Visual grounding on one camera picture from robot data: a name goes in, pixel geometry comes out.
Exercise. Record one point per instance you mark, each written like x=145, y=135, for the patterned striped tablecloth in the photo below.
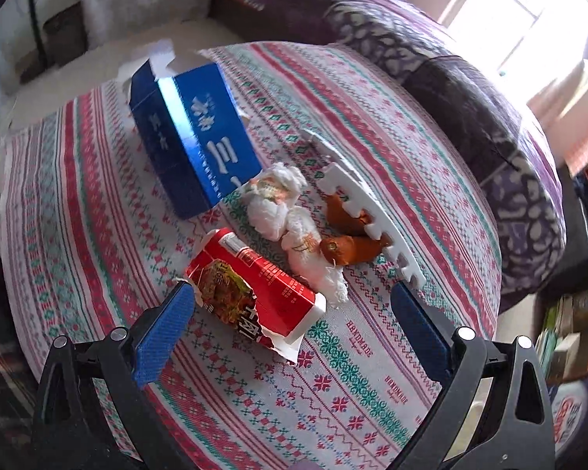
x=89, y=241

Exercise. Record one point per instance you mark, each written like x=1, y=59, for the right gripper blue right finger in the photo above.
x=418, y=322

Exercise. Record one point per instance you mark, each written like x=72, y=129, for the wooden bookshelf with books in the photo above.
x=562, y=345

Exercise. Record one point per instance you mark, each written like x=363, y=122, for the lower Ganten water carton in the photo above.
x=569, y=405

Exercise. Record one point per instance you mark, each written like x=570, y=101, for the blue cardboard box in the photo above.
x=193, y=135

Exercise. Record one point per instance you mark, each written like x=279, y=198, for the window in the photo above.
x=525, y=44

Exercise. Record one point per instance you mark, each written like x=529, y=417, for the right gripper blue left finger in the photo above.
x=157, y=331

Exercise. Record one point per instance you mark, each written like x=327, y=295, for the red snack packet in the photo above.
x=250, y=294

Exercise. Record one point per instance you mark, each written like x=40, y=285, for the purple patterned bed quilt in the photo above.
x=499, y=139

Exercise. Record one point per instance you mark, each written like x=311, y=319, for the white tissue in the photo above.
x=273, y=210

